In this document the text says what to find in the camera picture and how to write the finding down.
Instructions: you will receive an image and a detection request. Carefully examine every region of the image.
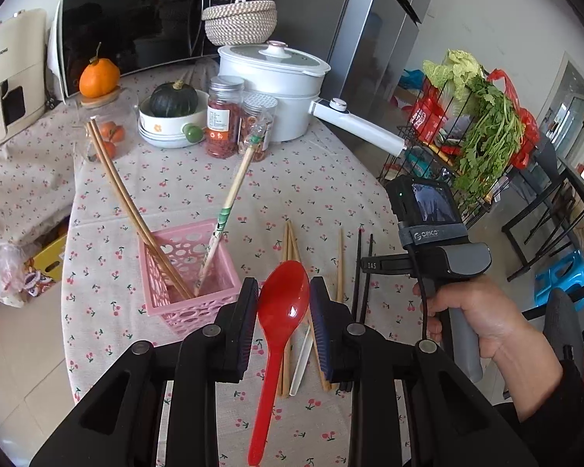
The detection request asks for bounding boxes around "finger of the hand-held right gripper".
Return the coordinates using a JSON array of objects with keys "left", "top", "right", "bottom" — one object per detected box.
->
[{"left": 360, "top": 253, "right": 414, "bottom": 276}]

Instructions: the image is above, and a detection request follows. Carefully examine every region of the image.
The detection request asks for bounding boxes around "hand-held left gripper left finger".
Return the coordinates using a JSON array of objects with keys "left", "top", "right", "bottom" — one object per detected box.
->
[{"left": 29, "top": 276, "right": 260, "bottom": 467}]

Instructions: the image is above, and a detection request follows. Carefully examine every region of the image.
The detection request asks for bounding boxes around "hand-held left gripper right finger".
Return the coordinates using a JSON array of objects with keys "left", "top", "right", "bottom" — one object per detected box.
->
[{"left": 309, "top": 276, "right": 538, "bottom": 467}]

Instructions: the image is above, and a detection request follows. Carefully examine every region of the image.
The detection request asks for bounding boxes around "black chopstick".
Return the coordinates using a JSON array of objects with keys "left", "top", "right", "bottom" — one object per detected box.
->
[
  {"left": 362, "top": 233, "right": 375, "bottom": 324},
  {"left": 353, "top": 226, "right": 363, "bottom": 324}
]

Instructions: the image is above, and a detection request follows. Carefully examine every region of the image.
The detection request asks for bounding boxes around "red plastic spoon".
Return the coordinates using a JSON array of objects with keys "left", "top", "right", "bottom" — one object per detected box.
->
[{"left": 247, "top": 260, "right": 311, "bottom": 453}]

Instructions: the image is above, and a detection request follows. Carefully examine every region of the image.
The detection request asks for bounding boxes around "white plastic spoon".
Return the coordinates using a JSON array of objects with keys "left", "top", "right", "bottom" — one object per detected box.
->
[{"left": 288, "top": 326, "right": 315, "bottom": 396}]

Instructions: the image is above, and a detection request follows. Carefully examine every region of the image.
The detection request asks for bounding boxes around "pink plastic utensil basket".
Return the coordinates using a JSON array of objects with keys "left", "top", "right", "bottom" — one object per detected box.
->
[{"left": 139, "top": 219, "right": 243, "bottom": 336}]

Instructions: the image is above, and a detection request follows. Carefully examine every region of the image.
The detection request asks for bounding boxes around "white green patterned chopstick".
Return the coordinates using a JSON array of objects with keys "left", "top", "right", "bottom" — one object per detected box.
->
[{"left": 195, "top": 133, "right": 264, "bottom": 297}]

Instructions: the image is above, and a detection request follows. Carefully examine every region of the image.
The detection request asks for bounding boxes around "person's right forearm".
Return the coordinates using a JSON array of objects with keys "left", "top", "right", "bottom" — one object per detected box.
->
[{"left": 487, "top": 323, "right": 584, "bottom": 467}]

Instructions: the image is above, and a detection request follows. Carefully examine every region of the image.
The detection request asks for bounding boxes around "person's right hand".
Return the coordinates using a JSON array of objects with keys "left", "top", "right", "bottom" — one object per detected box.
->
[{"left": 413, "top": 275, "right": 531, "bottom": 362}]

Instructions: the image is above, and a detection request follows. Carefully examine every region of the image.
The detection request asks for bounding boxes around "black metal chair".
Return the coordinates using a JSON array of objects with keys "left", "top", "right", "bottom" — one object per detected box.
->
[{"left": 501, "top": 146, "right": 584, "bottom": 283}]

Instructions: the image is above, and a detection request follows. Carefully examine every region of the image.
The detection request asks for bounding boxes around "cherry print tablecloth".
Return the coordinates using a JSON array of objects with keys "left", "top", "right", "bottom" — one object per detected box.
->
[{"left": 0, "top": 53, "right": 468, "bottom": 467}]

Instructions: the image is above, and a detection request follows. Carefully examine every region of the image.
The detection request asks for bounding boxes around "coriander bunch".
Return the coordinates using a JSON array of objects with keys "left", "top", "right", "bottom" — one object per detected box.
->
[{"left": 452, "top": 78, "right": 526, "bottom": 210}]

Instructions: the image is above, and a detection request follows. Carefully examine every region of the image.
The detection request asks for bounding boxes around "blue plastic stool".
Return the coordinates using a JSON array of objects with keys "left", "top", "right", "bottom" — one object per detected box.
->
[{"left": 535, "top": 250, "right": 584, "bottom": 309}]

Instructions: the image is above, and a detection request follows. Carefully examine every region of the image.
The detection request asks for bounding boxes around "red snack packet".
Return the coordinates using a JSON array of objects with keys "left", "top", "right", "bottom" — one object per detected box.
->
[{"left": 409, "top": 85, "right": 449, "bottom": 142}]

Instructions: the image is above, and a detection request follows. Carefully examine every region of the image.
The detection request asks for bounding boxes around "red plastic bag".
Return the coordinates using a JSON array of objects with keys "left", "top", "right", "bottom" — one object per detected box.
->
[{"left": 487, "top": 69, "right": 541, "bottom": 171}]

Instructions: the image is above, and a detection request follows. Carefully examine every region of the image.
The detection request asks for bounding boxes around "napa cabbage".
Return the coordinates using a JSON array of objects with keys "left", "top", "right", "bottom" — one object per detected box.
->
[{"left": 422, "top": 49, "right": 487, "bottom": 103}]

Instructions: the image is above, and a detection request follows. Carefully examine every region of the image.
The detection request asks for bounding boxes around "jar of dried slices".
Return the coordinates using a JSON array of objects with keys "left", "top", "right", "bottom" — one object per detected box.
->
[{"left": 241, "top": 92, "right": 278, "bottom": 162}]

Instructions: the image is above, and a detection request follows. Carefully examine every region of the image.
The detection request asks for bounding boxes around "jar of red berries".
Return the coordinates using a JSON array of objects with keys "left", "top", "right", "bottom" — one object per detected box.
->
[{"left": 205, "top": 76, "right": 245, "bottom": 159}]

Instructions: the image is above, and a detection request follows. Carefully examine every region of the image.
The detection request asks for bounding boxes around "white bowl with green knob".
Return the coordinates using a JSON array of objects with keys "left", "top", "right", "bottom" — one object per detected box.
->
[{"left": 137, "top": 90, "right": 212, "bottom": 149}]

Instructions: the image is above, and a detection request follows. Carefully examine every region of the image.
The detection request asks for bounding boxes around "yellow cardboard box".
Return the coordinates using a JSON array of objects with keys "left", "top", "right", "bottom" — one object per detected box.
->
[{"left": 32, "top": 224, "right": 69, "bottom": 283}]

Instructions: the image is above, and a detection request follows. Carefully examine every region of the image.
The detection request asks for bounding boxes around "white electric pot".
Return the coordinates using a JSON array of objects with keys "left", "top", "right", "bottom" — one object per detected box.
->
[{"left": 217, "top": 41, "right": 410, "bottom": 156}]

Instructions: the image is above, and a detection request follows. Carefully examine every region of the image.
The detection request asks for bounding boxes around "grey refrigerator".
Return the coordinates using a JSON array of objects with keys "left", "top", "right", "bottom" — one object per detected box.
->
[{"left": 326, "top": 0, "right": 441, "bottom": 156}]

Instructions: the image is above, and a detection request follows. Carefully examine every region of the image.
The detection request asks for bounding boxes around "dark green pumpkin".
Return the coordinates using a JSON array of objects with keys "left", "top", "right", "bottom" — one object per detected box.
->
[{"left": 149, "top": 80, "right": 199, "bottom": 118}]

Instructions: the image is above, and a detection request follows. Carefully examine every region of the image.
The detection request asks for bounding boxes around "clear bag of snacks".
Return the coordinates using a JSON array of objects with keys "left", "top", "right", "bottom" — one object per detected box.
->
[{"left": 0, "top": 243, "right": 59, "bottom": 307}]

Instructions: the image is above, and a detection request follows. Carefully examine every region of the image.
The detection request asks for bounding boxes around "glass jar with wooden lid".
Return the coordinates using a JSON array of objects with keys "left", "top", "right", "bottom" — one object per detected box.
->
[{"left": 75, "top": 85, "right": 127, "bottom": 161}]

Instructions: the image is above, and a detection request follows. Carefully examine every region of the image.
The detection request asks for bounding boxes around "woven lidded basket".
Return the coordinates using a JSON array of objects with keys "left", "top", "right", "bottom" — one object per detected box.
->
[{"left": 202, "top": 0, "right": 278, "bottom": 47}]

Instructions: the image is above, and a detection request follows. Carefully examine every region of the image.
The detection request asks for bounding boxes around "orange fruit with stem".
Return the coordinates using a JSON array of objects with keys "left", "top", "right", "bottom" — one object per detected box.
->
[{"left": 79, "top": 43, "right": 121, "bottom": 99}]

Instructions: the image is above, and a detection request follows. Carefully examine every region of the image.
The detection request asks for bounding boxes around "black microwave oven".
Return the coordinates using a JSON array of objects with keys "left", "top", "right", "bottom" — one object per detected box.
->
[{"left": 56, "top": 0, "right": 239, "bottom": 103}]

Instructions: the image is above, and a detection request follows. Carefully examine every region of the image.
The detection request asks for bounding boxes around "cream air fryer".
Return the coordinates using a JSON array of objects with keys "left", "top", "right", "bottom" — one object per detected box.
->
[{"left": 0, "top": 9, "right": 49, "bottom": 151}]

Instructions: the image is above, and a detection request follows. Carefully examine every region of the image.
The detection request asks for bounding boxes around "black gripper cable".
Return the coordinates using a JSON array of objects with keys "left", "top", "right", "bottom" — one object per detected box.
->
[{"left": 415, "top": 248, "right": 431, "bottom": 341}]

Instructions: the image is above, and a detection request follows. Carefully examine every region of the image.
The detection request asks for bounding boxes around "black wire rack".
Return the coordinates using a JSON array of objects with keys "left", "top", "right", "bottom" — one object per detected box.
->
[{"left": 377, "top": 73, "right": 521, "bottom": 225}]

